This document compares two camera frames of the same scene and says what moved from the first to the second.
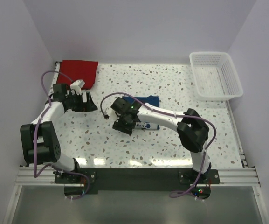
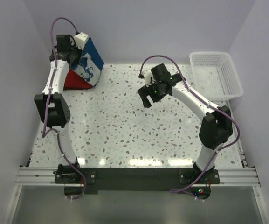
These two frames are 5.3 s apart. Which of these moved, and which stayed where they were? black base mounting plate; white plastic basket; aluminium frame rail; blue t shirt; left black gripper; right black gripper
Moved: right black gripper; left black gripper; blue t shirt
Stayed: black base mounting plate; aluminium frame rail; white plastic basket
